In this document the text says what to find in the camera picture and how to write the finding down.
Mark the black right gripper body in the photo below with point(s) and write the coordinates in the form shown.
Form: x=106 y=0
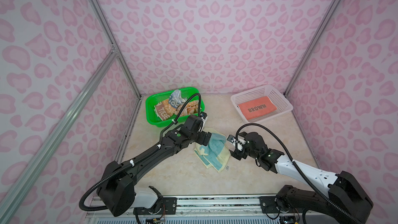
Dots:
x=244 y=151

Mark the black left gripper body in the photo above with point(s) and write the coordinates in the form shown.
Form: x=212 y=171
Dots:
x=200 y=138

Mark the pale yellow teal towel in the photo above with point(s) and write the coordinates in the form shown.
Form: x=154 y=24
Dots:
x=216 y=153

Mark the red brown bear towel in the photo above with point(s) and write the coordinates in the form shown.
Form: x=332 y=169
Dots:
x=257 y=108

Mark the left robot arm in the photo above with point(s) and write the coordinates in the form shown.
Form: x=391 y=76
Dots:
x=118 y=189

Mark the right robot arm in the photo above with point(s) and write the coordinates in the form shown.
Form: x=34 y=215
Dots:
x=339 y=196

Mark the orange blue lettered towel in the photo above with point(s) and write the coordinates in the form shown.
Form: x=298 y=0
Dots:
x=172 y=105

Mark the white plastic basket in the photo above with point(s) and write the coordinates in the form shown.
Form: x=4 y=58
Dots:
x=283 y=105

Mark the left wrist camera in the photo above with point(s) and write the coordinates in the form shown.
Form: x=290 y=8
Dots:
x=203 y=116

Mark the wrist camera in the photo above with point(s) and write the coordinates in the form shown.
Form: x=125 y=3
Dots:
x=203 y=116
x=232 y=139

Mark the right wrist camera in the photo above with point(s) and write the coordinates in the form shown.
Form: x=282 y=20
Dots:
x=232 y=139

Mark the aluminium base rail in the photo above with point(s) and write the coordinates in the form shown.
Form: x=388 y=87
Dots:
x=213 y=209

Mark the aluminium frame post right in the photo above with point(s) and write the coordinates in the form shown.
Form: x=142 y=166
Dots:
x=325 y=21

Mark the aluminium frame post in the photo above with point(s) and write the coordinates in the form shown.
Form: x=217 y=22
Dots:
x=325 y=21
x=95 y=4

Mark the aluminium frame post left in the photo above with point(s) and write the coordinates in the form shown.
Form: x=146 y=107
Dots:
x=95 y=4

